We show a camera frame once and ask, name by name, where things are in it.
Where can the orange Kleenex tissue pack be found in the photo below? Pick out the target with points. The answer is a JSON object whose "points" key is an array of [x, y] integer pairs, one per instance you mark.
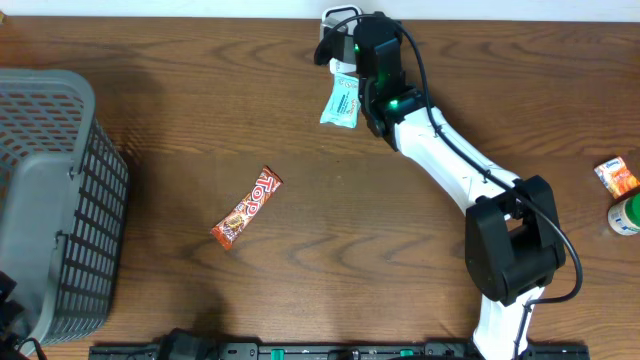
{"points": [[616, 177]]}

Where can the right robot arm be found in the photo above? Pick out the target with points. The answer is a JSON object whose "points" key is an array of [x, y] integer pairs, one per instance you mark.
{"points": [[516, 253]]}

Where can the teal wet wipes pack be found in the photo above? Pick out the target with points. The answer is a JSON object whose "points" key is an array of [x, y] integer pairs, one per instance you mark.
{"points": [[343, 105]]}

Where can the red Top chocolate bar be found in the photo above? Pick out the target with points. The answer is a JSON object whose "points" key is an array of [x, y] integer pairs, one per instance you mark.
{"points": [[227, 230]]}

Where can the white barcode scanner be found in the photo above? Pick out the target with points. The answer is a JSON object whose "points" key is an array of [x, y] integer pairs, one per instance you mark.
{"points": [[338, 49]]}

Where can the black mounting rail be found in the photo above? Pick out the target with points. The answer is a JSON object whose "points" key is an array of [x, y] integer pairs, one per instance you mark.
{"points": [[252, 351]]}

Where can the grey plastic basket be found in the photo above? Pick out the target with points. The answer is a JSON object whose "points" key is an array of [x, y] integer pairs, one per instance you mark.
{"points": [[64, 197]]}

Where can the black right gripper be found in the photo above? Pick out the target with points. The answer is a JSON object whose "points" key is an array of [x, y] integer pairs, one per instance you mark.
{"points": [[400, 31]]}

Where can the green lid jar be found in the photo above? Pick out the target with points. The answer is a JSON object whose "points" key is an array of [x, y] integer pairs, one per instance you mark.
{"points": [[623, 217]]}

